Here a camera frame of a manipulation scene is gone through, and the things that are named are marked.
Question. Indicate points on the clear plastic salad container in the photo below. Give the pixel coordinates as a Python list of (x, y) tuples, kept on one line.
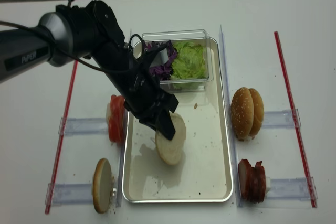
[(198, 36)]

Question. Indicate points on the sliced meat patty stack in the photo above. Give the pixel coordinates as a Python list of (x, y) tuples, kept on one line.
[(252, 181)]

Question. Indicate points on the lower right clear pusher track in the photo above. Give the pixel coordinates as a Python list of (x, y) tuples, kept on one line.
[(289, 189)]

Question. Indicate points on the right red rail strip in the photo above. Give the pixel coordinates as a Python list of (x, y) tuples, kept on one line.
[(310, 185)]

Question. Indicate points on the white meat pusher block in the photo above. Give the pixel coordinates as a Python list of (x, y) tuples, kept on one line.
[(268, 185)]

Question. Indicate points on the upper right clear pusher track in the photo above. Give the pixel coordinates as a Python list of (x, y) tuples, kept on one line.
[(281, 119)]

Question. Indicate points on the purple cabbage leaves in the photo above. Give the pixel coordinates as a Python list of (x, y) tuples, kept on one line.
[(162, 63)]

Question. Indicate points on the white tomato pusher block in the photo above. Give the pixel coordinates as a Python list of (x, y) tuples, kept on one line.
[(108, 113)]

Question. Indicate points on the bun slice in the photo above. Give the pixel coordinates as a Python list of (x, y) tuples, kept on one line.
[(102, 186), (171, 151)]

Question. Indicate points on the upper left clear pusher track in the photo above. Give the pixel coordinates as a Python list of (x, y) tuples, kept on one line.
[(82, 126)]

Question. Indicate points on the red rail strip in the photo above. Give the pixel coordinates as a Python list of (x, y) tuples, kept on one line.
[(50, 190), (310, 185)]

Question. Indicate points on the lower left clear pusher track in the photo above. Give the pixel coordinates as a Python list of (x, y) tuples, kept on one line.
[(68, 194)]

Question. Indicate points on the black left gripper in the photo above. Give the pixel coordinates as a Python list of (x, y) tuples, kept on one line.
[(143, 95)]

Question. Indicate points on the sesame bun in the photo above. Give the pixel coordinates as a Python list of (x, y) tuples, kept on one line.
[(242, 113), (258, 112)]

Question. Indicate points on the left red rail strip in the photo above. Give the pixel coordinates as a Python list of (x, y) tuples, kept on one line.
[(50, 190)]

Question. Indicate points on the tomato slices stack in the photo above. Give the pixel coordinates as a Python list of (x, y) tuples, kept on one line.
[(115, 122)]

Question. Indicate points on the white bun bottom pusher block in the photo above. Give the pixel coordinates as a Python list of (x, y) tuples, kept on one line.
[(114, 189)]

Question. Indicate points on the right sesame bun top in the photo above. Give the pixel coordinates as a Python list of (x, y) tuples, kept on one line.
[(258, 112)]

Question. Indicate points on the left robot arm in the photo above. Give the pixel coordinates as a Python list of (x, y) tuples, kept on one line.
[(73, 33)]

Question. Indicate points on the left sesame bun top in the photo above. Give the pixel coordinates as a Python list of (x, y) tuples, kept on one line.
[(242, 113)]

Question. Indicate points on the clear pusher track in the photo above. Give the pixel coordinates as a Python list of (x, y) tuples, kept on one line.
[(68, 194), (281, 119), (82, 126), (289, 189)]

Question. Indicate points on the green lettuce leaves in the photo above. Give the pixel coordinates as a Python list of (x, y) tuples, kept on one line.
[(189, 63)]

